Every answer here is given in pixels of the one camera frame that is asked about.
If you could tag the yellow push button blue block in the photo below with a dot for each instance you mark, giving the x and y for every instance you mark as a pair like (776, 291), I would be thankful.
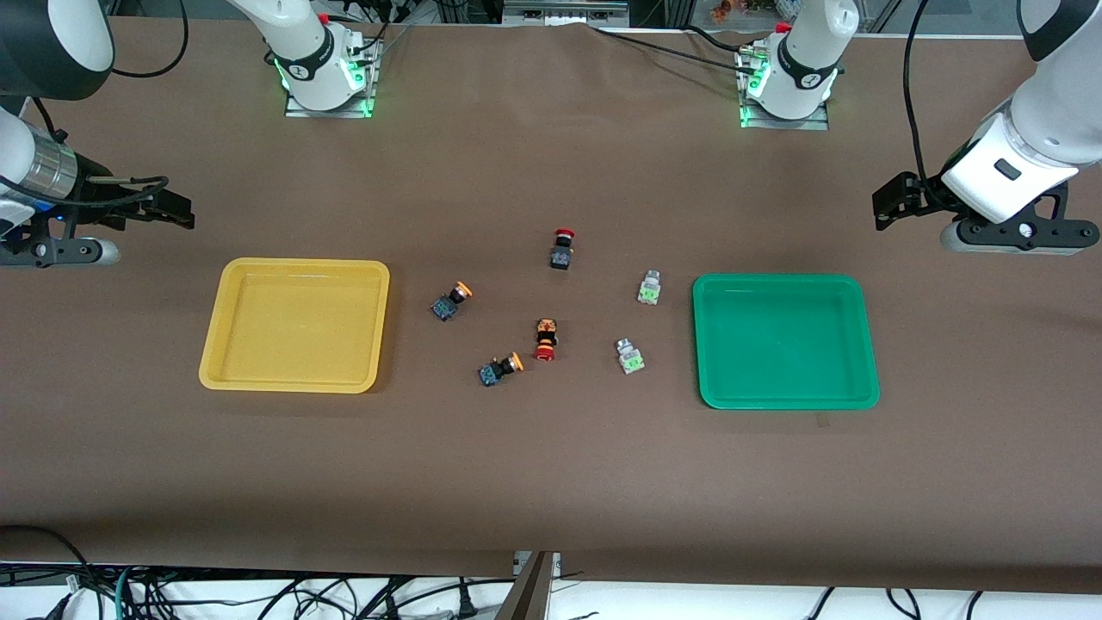
(495, 372)
(448, 305)

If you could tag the green push button white block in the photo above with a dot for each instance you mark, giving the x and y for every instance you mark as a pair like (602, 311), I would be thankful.
(631, 360)
(648, 293)

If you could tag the green plastic tray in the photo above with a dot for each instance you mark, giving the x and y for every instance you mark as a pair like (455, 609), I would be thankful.
(783, 344)

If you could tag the yellow plastic tray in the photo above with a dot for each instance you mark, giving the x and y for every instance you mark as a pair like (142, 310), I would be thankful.
(293, 327)

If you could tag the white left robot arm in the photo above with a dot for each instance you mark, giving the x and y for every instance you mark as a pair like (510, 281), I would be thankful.
(809, 52)

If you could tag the red mushroom button grey block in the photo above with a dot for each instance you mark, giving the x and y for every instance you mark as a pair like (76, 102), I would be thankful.
(561, 256)

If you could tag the red mushroom button orange block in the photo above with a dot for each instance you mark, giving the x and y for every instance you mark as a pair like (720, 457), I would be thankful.
(546, 331)

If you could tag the white bracket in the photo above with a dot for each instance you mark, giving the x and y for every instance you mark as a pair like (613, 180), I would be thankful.
(519, 561)

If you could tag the metal base plate left arm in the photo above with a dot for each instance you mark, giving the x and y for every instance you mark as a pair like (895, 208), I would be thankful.
(818, 125)

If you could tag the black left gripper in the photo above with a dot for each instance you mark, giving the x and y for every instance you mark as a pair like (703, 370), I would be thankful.
(924, 196)

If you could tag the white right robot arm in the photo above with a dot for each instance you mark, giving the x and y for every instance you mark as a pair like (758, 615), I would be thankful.
(82, 34)

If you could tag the brown table post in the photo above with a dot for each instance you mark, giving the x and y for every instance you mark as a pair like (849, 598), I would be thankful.
(529, 594)

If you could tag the grey metal box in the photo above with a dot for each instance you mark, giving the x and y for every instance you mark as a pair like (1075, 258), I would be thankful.
(560, 10)

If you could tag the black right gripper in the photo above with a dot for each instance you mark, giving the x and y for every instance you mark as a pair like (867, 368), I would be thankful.
(102, 207)

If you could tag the colourful small items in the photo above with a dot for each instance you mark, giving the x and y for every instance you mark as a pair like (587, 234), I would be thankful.
(732, 9)

